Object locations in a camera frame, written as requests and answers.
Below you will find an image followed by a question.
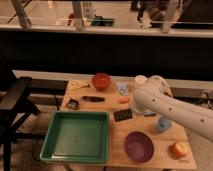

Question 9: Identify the black eraser block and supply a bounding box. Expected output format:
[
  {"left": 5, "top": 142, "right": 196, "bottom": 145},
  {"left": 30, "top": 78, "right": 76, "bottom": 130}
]
[{"left": 113, "top": 109, "right": 132, "bottom": 122}]

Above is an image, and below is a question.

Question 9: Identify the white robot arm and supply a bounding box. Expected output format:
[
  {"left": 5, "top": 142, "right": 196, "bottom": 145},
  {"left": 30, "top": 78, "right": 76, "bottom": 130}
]
[{"left": 129, "top": 75, "right": 213, "bottom": 142}]

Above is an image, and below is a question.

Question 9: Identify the red bowl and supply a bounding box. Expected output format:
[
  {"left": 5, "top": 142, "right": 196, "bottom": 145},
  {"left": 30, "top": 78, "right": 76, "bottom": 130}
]
[{"left": 92, "top": 73, "right": 111, "bottom": 91}]

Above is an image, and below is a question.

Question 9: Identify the clear plastic bag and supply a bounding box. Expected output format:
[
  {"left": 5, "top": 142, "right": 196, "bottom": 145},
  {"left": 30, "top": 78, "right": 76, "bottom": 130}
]
[{"left": 116, "top": 82, "right": 130, "bottom": 96}]

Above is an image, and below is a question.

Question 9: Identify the orange carrot toy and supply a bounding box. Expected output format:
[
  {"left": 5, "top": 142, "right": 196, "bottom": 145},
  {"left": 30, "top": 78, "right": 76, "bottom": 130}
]
[{"left": 119, "top": 97, "right": 130, "bottom": 104}]

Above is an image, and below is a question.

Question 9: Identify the yellow banana toy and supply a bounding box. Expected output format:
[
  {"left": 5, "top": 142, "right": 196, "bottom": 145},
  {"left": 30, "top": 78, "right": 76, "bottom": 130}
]
[{"left": 69, "top": 80, "right": 89, "bottom": 90}]

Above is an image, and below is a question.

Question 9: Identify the white cup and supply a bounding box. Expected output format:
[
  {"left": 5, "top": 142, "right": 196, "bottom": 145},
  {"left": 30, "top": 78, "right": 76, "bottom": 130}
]
[{"left": 134, "top": 75, "right": 147, "bottom": 85}]

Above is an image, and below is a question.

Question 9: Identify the small black metal clip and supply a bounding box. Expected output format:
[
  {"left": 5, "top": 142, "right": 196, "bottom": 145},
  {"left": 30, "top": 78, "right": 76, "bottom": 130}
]
[{"left": 66, "top": 98, "right": 80, "bottom": 110}]

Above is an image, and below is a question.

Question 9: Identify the blue sponge cloth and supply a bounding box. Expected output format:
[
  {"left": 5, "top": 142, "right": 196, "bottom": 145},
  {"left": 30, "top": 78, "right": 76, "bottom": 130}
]
[{"left": 144, "top": 111, "right": 156, "bottom": 117}]

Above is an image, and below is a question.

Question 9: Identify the green plastic tray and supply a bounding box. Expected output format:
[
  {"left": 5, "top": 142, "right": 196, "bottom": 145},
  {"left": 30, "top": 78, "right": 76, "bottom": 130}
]
[{"left": 40, "top": 111, "right": 109, "bottom": 164}]

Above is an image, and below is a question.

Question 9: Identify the light blue cup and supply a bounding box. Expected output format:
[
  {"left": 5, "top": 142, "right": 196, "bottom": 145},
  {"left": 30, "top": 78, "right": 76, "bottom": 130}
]
[{"left": 156, "top": 117, "right": 172, "bottom": 132}]

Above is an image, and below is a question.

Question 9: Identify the black chair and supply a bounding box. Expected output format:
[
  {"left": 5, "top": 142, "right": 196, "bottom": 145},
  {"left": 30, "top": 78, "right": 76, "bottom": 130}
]
[{"left": 0, "top": 77, "right": 45, "bottom": 171}]

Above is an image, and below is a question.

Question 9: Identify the orange apple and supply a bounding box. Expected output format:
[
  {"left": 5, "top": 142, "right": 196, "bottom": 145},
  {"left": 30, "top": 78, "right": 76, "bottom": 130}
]
[{"left": 171, "top": 142, "right": 189, "bottom": 158}]

